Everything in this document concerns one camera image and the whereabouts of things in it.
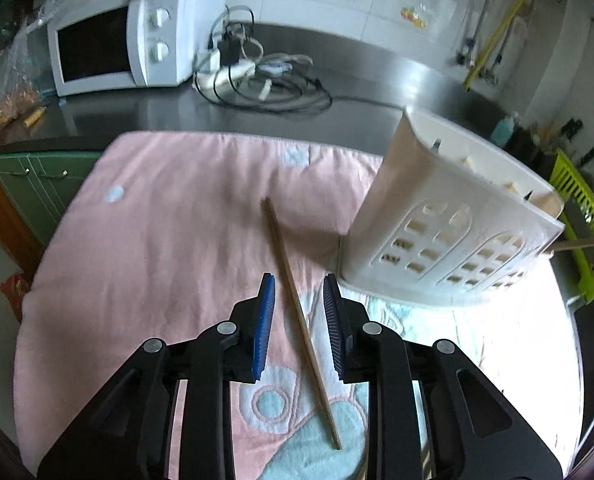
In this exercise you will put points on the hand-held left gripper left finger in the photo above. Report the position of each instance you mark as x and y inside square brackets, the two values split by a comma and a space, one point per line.
[263, 327]

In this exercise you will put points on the white plastic utensil holder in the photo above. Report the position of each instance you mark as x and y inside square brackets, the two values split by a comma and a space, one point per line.
[427, 200]

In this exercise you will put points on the small wooden piece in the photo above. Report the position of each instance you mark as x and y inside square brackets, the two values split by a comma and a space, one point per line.
[33, 117]

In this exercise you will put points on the pink towel with blue pattern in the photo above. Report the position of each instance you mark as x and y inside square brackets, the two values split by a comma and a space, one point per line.
[152, 260]

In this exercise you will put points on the white microwave oven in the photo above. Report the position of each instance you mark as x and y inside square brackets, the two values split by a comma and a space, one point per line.
[102, 45]

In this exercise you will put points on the white power strip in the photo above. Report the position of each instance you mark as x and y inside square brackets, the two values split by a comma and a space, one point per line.
[222, 77]

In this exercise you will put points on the blue soap bottle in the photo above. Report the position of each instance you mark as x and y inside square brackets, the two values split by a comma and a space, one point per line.
[504, 132]

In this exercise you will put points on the black power adapter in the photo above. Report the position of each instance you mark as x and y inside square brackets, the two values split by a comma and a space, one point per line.
[230, 49]

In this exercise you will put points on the green dish rack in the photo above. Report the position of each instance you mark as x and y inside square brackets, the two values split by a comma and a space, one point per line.
[577, 195]

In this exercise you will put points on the green lower cabinet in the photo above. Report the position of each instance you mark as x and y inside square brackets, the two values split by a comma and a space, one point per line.
[32, 185]

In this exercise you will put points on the red packet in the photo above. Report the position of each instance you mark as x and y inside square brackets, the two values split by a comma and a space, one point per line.
[14, 295]

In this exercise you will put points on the yellow pipe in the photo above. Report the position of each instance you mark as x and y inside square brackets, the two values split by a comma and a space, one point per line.
[497, 37]

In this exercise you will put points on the wooden chopstick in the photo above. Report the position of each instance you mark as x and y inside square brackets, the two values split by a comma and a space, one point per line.
[587, 243]
[297, 305]

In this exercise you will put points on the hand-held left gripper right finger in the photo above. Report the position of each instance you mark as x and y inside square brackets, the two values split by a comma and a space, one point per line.
[333, 330]

